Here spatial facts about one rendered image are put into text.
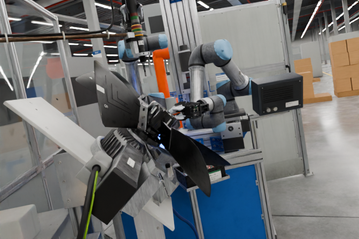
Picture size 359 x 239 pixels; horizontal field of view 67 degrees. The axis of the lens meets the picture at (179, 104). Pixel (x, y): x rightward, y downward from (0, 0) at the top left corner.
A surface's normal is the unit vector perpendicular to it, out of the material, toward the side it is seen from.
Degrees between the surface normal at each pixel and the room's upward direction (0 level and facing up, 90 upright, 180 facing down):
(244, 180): 90
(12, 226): 90
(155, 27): 90
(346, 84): 90
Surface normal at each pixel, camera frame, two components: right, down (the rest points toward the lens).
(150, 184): 0.29, 0.25
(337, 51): -0.39, 0.15
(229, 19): 0.07, 0.09
